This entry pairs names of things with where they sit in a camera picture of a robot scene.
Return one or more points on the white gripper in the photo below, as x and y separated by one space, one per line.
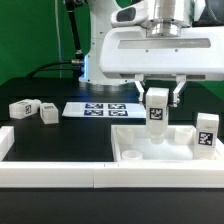
197 53

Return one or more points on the white square table top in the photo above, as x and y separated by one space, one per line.
133 142

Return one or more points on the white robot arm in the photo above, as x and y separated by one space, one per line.
166 18

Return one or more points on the white sheet with markers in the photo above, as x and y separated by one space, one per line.
104 110

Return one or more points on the white U-shaped obstacle fence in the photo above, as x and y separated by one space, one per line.
201 173

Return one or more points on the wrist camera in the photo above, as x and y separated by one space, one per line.
131 15

